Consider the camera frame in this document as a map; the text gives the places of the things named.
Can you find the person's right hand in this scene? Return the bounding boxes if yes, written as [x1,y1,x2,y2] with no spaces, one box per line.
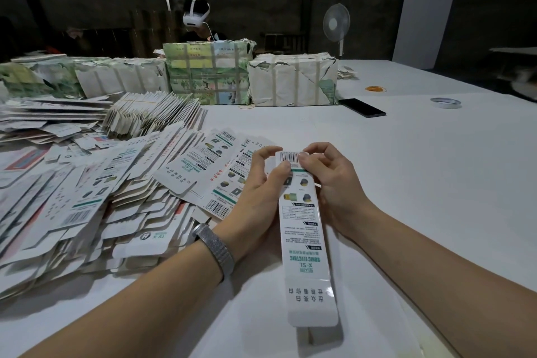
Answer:
[299,141,376,238]

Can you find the person's left hand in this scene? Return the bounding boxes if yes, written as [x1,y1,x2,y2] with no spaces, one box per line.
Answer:
[214,145,292,259]

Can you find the toothbrush carton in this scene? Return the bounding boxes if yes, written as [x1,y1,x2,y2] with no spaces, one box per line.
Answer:
[275,149,341,328]

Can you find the fanned stack of white cartons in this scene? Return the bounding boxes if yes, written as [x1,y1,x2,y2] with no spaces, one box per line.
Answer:
[101,90,206,138]

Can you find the pile of cartons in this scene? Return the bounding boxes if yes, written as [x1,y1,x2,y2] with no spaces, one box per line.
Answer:
[0,95,274,300]

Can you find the person's right forearm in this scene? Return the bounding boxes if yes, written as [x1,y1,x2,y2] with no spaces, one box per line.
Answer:
[348,202,537,358]

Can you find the person's left forearm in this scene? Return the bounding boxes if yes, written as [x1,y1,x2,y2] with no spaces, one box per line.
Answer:
[25,243,226,358]

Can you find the grey band wristwatch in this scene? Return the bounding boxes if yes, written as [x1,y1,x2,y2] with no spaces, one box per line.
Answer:
[191,223,237,281]

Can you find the black smartphone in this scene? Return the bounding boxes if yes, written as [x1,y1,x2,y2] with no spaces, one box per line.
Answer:
[337,97,387,118]

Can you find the white tape roll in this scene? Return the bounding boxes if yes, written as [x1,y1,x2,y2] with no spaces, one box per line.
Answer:
[430,97,463,110]

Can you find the green printed wrapped bundle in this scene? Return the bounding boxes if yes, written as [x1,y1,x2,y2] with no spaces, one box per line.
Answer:
[162,39,257,106]

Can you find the dark wooden chair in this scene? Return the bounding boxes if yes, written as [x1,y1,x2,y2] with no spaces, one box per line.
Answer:
[262,32,305,54]

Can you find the white standing fan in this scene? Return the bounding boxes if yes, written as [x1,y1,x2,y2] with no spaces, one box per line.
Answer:
[323,3,352,58]

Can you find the white board panel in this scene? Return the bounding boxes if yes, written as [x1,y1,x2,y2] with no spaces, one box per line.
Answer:
[392,0,464,71]

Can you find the row of white wrapped bundles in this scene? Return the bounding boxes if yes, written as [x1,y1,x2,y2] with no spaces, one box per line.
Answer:
[0,55,169,101]

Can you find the cluttered side table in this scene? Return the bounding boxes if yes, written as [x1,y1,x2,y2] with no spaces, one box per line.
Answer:
[489,45,537,103]

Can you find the white strapped wrapped bundle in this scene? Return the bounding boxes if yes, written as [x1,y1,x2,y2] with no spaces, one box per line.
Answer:
[247,52,340,108]

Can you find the white head-mounted camera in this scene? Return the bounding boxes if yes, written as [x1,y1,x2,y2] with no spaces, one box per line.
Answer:
[164,0,211,29]

